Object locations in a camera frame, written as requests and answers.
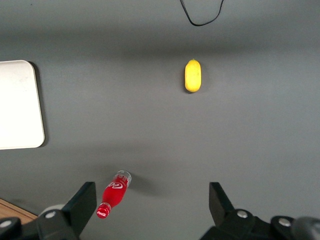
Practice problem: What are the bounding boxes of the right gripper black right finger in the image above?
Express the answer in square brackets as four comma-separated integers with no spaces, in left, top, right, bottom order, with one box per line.
[199,181,261,240]

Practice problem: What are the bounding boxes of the thin black looped cable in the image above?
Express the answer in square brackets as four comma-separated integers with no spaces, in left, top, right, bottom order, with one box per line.
[179,0,225,27]

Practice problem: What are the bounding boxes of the wooden drawer cabinet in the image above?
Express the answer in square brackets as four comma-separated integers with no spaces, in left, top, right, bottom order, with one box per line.
[0,198,36,222]

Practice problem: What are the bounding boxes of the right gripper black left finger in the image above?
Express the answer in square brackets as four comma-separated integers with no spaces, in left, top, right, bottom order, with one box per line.
[36,181,97,240]

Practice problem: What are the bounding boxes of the cream rectangular tray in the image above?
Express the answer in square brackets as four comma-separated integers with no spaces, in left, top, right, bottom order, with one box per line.
[0,59,46,151]

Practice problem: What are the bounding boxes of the red cola bottle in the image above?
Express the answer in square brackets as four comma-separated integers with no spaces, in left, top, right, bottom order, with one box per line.
[96,170,133,220]

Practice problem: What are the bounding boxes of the yellow lemon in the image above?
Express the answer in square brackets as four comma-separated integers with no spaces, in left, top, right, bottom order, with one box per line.
[184,58,202,93]

